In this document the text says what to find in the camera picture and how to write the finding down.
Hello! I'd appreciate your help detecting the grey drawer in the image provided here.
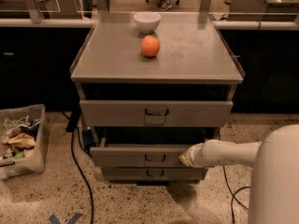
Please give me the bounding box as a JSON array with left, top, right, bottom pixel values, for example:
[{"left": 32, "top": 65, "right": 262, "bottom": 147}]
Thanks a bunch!
[
  {"left": 79, "top": 100, "right": 233, "bottom": 128},
  {"left": 91, "top": 141, "right": 193, "bottom": 168},
  {"left": 102, "top": 167, "right": 207, "bottom": 181}
]

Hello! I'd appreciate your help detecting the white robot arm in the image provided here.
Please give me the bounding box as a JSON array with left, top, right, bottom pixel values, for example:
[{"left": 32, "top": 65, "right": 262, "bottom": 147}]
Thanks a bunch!
[{"left": 179, "top": 124, "right": 299, "bottom": 224}]

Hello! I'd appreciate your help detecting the grey bottom drawer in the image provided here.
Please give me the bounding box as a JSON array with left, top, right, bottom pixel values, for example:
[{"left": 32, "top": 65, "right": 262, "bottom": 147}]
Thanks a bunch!
[{"left": 102, "top": 167, "right": 207, "bottom": 181}]

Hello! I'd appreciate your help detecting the grey metal drawer cabinet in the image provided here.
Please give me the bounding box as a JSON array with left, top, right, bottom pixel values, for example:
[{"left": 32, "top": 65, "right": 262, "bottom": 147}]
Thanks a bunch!
[{"left": 69, "top": 10, "right": 246, "bottom": 185}]

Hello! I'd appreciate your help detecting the grey top drawer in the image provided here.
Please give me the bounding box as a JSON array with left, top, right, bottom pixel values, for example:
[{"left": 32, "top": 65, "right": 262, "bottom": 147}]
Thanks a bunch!
[{"left": 79, "top": 100, "right": 233, "bottom": 128}]

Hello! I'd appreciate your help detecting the blue power box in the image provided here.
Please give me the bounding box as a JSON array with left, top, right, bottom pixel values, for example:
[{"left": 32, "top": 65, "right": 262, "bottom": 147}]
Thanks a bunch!
[{"left": 81, "top": 129, "right": 95, "bottom": 151}]

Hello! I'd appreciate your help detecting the orange fruit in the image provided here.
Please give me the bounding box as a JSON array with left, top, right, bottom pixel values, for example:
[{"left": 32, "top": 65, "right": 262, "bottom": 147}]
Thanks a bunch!
[{"left": 141, "top": 35, "right": 160, "bottom": 57}]

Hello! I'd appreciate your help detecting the white ceramic bowl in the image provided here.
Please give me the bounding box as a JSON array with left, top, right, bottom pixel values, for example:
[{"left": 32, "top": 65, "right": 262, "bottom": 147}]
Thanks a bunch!
[{"left": 134, "top": 12, "right": 162, "bottom": 34}]

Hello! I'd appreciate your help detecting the clear plastic bin with trash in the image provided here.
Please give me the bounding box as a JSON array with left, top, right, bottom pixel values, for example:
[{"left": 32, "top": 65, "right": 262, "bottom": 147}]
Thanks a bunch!
[{"left": 0, "top": 105, "right": 50, "bottom": 180}]

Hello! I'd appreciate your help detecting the black cable right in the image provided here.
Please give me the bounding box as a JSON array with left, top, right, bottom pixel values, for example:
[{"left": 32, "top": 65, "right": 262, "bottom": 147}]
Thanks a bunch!
[{"left": 221, "top": 165, "right": 251, "bottom": 224}]

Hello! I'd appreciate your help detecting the black cable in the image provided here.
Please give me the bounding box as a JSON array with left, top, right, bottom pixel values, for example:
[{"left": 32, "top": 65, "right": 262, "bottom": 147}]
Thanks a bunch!
[
  {"left": 221, "top": 165, "right": 251, "bottom": 224},
  {"left": 61, "top": 110, "right": 95, "bottom": 224}
]

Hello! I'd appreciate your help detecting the black cable left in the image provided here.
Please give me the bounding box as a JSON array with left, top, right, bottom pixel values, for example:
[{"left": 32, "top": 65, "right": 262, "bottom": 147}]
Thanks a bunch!
[{"left": 61, "top": 110, "right": 95, "bottom": 224}]

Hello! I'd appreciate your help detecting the black counter with white rail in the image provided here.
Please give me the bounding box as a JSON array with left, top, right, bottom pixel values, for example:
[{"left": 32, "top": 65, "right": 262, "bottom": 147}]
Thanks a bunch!
[{"left": 0, "top": 27, "right": 299, "bottom": 113}]

